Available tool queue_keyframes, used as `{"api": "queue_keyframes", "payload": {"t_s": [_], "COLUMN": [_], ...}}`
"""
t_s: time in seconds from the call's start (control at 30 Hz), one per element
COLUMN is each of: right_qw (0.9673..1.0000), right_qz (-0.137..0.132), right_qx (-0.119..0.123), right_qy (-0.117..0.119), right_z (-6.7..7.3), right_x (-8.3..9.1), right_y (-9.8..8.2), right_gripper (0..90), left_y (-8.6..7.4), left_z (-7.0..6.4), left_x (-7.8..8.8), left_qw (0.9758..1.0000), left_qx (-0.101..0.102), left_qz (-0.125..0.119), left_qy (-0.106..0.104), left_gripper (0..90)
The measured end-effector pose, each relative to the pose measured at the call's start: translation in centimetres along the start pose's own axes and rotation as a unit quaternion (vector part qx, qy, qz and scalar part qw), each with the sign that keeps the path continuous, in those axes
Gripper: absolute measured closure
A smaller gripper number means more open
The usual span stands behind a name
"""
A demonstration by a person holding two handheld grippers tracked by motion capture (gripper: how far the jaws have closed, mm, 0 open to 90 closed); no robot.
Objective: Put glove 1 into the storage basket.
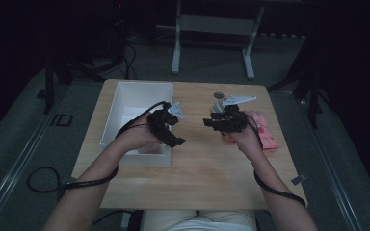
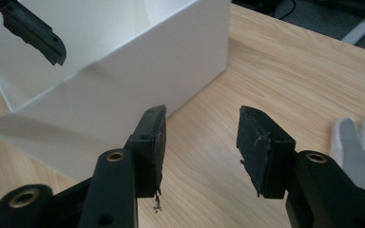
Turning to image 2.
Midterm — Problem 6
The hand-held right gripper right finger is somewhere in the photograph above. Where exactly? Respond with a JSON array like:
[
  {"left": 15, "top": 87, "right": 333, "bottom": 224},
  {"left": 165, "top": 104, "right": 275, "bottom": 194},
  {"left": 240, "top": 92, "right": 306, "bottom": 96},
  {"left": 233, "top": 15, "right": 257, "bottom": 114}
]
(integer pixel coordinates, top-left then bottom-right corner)
[{"left": 237, "top": 105, "right": 298, "bottom": 200}]

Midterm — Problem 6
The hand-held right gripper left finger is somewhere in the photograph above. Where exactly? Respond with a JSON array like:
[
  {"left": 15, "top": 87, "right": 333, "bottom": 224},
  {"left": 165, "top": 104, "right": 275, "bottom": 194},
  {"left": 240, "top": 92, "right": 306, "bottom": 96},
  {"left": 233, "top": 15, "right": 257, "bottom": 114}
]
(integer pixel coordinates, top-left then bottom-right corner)
[{"left": 125, "top": 104, "right": 167, "bottom": 199}]

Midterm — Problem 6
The black floor cable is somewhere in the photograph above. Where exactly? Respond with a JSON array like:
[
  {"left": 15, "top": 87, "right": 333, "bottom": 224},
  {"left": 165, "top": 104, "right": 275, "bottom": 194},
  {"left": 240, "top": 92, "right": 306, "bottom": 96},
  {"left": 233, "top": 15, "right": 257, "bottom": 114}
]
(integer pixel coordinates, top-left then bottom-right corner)
[{"left": 271, "top": 0, "right": 298, "bottom": 21}]

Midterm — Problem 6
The white plastic box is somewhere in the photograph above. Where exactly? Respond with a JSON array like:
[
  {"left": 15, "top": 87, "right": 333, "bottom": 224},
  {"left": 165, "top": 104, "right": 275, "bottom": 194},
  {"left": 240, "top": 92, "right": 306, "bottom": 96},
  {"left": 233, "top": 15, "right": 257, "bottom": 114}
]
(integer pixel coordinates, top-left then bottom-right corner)
[{"left": 0, "top": 0, "right": 232, "bottom": 183}]

